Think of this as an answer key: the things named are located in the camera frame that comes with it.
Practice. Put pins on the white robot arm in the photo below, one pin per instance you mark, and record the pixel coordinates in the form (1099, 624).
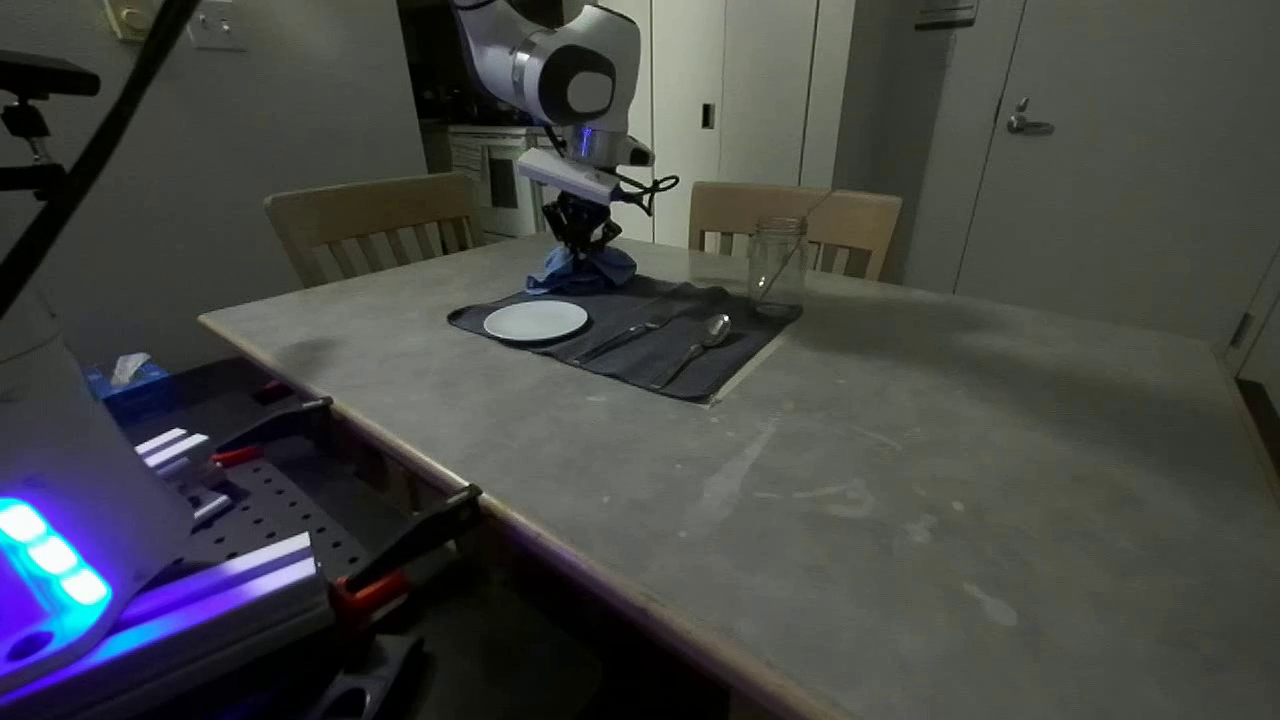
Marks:
(533, 62)

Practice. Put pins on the aluminium extrusion rail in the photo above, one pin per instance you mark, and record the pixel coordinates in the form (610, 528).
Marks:
(227, 586)

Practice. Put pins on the white door with black latch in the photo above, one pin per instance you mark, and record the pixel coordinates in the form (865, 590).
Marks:
(746, 92)

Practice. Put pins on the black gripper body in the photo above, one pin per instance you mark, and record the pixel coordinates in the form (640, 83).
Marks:
(583, 223)

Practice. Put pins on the yellowish wall outlet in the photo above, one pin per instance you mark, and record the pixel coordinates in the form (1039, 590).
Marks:
(123, 18)

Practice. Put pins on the white storage cabinet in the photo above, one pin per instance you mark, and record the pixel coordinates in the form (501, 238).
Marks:
(481, 187)

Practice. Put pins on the white round plate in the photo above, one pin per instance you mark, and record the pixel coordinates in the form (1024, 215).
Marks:
(537, 320)

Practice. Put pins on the dark fabric placemat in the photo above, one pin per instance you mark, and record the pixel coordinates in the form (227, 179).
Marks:
(746, 343)

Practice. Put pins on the thick black pole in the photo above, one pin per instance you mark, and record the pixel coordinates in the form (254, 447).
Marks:
(101, 140)

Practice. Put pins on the white device with blue lights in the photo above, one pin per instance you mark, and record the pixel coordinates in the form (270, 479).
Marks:
(67, 426)

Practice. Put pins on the black camera stand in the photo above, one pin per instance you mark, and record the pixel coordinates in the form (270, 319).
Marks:
(45, 75)

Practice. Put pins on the metal fork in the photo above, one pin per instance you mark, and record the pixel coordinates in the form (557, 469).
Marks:
(624, 343)

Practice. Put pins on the black perforated breadboard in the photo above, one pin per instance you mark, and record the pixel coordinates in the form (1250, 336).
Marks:
(281, 515)

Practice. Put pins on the clear glass jar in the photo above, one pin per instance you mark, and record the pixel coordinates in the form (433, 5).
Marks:
(783, 266)

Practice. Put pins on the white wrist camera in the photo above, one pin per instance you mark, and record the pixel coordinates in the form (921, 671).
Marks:
(565, 174)

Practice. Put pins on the small wall sign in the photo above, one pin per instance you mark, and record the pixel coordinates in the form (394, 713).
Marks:
(944, 14)

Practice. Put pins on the light wooden slatted chair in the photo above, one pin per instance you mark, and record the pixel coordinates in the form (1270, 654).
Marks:
(360, 201)
(855, 223)

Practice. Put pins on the black orange bar clamp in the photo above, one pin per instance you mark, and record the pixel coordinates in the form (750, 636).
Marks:
(403, 543)
(287, 416)

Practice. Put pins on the blue tissue box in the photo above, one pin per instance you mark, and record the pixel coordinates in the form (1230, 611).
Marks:
(134, 381)

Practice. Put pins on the metal spoon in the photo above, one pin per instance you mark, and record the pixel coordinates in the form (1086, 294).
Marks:
(717, 330)

